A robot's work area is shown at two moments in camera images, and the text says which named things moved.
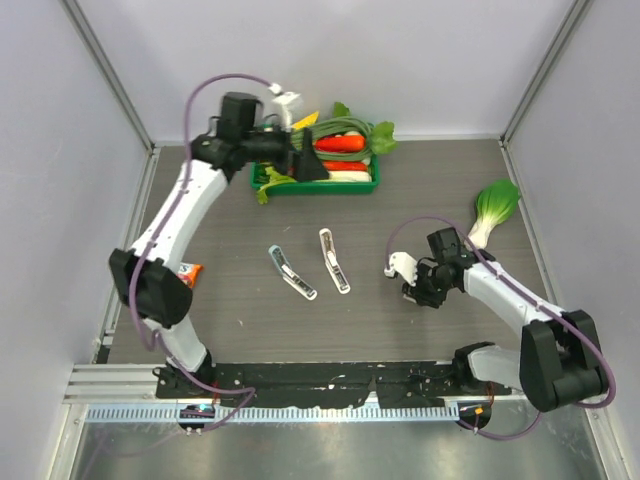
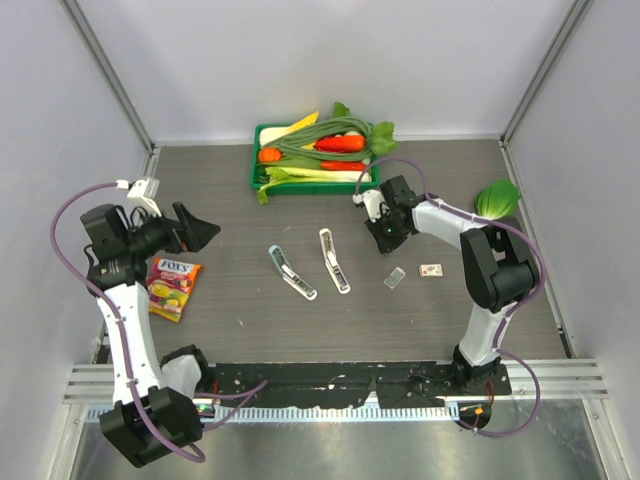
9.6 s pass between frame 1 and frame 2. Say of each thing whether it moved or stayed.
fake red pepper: stayed
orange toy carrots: stayed
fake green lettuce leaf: stayed
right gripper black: moved
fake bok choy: stayed
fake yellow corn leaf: stayed
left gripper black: moved
